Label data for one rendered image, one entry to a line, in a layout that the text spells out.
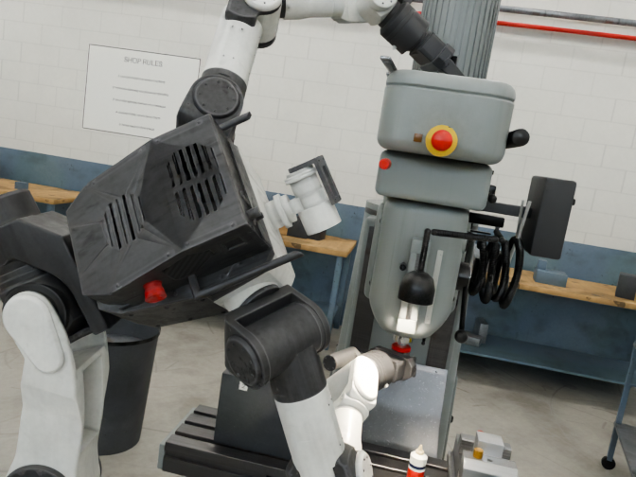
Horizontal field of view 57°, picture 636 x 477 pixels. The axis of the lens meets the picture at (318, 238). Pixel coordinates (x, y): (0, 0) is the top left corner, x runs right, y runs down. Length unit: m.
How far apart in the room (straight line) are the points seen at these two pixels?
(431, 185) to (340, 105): 4.43
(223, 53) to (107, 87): 5.31
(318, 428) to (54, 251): 0.52
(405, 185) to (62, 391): 0.77
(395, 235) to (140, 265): 0.63
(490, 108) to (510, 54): 4.54
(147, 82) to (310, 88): 1.67
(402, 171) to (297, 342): 0.51
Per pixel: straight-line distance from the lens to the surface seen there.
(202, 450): 1.55
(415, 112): 1.18
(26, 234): 1.08
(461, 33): 1.58
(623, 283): 5.29
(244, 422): 1.53
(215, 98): 1.06
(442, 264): 1.33
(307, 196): 1.01
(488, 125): 1.18
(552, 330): 5.93
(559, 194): 1.63
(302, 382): 0.93
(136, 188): 0.93
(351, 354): 1.30
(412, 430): 1.84
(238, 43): 1.19
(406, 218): 1.31
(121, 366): 3.12
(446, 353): 1.86
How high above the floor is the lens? 1.72
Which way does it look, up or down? 9 degrees down
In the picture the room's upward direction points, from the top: 9 degrees clockwise
